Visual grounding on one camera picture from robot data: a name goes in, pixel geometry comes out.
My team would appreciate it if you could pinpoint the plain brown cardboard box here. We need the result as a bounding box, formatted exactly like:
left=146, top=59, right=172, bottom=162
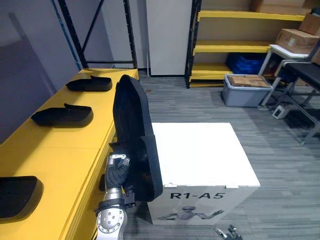
left=298, top=12, right=320, bottom=36

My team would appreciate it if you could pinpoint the black metal rack frame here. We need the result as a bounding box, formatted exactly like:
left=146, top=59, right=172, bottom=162
left=50, top=0, right=140, bottom=71

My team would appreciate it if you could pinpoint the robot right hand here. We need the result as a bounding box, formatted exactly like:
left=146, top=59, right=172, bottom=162
left=214, top=224, right=244, bottom=240

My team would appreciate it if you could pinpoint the white power socket box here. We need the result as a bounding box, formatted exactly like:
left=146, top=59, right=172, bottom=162
left=271, top=104, right=289, bottom=119

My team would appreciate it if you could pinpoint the blue plastic crate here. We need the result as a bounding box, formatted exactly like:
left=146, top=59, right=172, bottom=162
left=225, top=52, right=266, bottom=75

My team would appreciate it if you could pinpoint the brown cardboard box in bin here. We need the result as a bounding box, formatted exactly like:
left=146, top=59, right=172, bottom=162
left=246, top=74, right=272, bottom=89
left=229, top=75, right=251, bottom=88

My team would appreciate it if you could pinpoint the white cardboard box R1-A5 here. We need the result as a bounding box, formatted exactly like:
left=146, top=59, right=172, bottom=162
left=146, top=122, right=261, bottom=226

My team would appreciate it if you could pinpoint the printed brown cardboard box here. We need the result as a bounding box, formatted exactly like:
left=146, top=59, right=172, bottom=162
left=275, top=28, right=320, bottom=55

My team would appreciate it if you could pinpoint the low yellow shelf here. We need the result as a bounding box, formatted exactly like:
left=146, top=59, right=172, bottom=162
left=0, top=67, right=140, bottom=240

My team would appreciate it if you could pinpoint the white upright panel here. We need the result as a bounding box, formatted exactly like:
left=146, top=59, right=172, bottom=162
left=145, top=0, right=194, bottom=77

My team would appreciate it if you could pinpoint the white metal side table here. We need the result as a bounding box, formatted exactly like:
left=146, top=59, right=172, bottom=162
left=258, top=44, right=314, bottom=108

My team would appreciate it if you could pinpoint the black padded bench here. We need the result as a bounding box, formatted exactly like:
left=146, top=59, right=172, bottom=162
left=274, top=59, right=320, bottom=146

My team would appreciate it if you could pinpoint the grey plastic bin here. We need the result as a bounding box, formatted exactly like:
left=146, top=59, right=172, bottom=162
left=222, top=73, right=274, bottom=108

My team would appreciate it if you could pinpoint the flat brown cardboard box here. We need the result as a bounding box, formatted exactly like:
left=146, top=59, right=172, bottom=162
left=254, top=0, right=314, bottom=15

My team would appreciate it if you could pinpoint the yellow and black shelving unit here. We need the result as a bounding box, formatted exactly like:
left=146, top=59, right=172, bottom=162
left=184, top=0, right=306, bottom=89

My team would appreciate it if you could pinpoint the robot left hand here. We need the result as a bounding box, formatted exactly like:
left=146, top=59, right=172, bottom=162
left=104, top=154, right=131, bottom=201

